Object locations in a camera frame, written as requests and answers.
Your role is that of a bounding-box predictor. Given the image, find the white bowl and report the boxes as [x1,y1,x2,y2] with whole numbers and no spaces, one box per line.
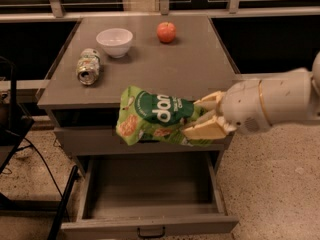
[96,28,133,58]

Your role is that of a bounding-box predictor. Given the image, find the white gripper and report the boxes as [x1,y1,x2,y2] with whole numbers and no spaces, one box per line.
[182,79,271,140]

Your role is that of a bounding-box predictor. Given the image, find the grey drawer cabinet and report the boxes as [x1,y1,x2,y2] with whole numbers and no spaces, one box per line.
[38,15,240,173]

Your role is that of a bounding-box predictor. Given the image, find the red apple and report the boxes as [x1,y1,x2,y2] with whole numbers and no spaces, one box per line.
[157,22,176,43]

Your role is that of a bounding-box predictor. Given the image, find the crushed silver drink can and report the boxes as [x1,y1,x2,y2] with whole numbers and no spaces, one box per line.
[76,48,100,86]

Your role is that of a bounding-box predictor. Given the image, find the black floor cable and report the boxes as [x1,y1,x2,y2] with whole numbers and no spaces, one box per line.
[14,137,66,198]

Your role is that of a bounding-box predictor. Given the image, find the closed grey upper drawer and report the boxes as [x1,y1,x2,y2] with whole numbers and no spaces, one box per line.
[54,126,233,156]

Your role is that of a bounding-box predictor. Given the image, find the metal window railing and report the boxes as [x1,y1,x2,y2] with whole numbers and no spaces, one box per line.
[0,0,320,22]

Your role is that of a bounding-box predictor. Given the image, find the black lower drawer handle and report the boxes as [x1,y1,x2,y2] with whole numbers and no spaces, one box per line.
[136,227,166,240]

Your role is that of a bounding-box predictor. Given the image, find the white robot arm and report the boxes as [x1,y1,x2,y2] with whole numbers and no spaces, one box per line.
[182,54,320,140]

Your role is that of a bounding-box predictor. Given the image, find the green rice chip bag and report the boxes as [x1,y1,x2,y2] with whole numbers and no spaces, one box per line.
[116,86,212,147]

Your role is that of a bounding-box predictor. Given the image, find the black chair frame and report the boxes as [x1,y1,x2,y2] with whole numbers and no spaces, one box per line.
[0,57,78,240]

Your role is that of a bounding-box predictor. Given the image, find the open grey lower drawer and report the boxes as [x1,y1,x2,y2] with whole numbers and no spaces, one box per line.
[61,152,238,240]

